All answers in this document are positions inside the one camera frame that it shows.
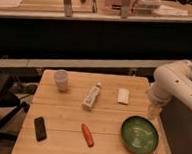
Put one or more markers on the white plastic bottle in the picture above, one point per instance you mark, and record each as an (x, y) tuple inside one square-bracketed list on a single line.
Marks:
[(91, 97)]

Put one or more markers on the black smartphone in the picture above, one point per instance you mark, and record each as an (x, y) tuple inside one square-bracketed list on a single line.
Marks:
[(40, 129)]

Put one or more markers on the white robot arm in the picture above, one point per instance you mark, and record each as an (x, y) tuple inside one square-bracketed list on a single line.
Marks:
[(171, 80)]

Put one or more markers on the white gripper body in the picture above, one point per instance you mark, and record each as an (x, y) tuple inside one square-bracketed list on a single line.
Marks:
[(153, 111)]

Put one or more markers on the white rectangular box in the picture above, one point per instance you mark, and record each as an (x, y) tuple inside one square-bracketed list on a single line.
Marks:
[(123, 96)]

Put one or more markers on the green bowl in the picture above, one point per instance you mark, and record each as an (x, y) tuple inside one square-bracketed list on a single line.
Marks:
[(139, 135)]

